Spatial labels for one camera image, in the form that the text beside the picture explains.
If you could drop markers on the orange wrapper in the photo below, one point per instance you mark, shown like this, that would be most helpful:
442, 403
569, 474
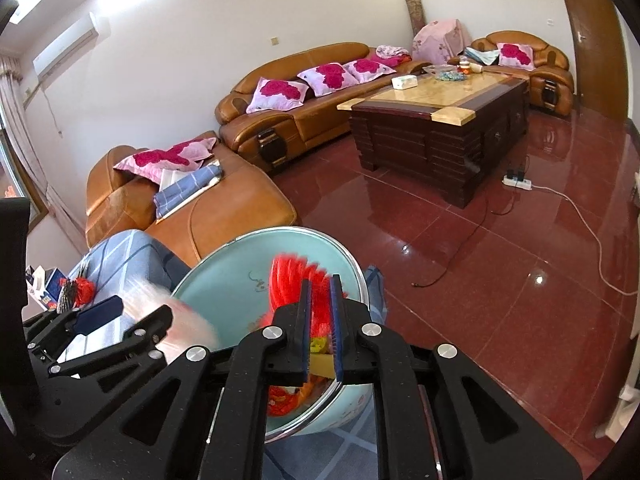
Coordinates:
312, 386

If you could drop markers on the sliding glass window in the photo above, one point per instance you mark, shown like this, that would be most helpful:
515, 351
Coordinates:
10, 180

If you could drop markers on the white power strip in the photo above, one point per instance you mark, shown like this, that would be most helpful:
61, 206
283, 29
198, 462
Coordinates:
517, 181

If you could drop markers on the rolled brown mat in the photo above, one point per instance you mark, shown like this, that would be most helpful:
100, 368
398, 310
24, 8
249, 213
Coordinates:
415, 17

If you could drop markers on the white air conditioner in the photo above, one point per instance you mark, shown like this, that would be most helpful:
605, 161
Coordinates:
65, 47

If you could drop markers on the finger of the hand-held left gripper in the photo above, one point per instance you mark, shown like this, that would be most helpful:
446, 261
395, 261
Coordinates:
100, 312
145, 327

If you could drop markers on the black foam fruit net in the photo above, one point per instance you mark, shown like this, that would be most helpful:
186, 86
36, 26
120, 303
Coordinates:
67, 297

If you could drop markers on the blue paper carton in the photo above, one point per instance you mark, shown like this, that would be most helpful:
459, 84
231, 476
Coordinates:
52, 290

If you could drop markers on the blue plaid tablecloth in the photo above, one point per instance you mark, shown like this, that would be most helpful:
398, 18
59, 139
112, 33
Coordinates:
115, 255

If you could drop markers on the light blue cloth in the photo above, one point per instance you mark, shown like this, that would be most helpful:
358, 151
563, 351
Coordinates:
480, 56

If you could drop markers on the pale yellow sponge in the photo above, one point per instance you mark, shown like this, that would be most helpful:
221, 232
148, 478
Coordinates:
321, 366

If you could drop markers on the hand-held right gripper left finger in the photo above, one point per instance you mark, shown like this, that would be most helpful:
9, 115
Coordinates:
305, 332

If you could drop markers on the pink floral cloth cover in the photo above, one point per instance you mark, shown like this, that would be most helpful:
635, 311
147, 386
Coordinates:
440, 40

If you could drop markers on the beige curtain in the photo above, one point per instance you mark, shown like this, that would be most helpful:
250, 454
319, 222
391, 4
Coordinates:
20, 135

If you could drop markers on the square ceiling light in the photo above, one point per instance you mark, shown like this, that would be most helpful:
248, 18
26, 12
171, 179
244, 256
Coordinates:
25, 4

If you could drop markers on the pink folded blanket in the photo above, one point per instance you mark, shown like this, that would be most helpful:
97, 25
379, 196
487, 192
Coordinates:
392, 51

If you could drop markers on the pile of blue candies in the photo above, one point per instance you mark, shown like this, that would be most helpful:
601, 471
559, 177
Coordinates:
450, 77

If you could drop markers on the red foam fruit net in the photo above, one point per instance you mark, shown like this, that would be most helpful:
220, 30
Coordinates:
290, 280
86, 291

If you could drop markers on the dark wooden coffee table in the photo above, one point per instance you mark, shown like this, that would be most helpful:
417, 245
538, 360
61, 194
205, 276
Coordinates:
425, 155

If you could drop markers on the yellow wrapper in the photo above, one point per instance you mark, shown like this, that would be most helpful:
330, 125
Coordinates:
320, 346

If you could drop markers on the pink floral pillow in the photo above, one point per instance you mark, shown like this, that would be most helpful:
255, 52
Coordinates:
277, 92
515, 55
330, 77
367, 69
165, 157

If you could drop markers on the brown leather armchair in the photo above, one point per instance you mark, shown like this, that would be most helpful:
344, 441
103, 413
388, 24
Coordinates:
555, 82

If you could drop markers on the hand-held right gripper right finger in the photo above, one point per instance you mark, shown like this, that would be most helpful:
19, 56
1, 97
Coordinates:
336, 332

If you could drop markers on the brown wooden door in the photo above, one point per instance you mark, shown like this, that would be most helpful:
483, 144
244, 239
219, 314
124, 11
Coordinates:
595, 35

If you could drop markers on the small orange jar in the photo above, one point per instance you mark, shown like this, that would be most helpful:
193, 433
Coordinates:
465, 66

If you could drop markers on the white tissue box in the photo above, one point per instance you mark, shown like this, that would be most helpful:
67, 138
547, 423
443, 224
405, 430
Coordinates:
404, 83

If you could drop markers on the white cardboard box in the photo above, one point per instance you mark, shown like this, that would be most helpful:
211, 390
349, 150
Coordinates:
35, 280

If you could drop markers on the clear glass dish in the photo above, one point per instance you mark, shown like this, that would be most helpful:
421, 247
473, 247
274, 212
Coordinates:
434, 69

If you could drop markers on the long brown leather sofa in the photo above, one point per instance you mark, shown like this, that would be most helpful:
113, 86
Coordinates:
310, 125

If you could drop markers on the folded blue plaid cloth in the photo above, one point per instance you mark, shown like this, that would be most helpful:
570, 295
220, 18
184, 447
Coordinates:
185, 187

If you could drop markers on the teal waste bin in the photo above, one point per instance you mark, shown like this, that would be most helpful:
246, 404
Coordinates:
225, 280

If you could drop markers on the red wrapper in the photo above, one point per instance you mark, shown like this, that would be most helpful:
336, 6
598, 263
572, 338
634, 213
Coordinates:
281, 401

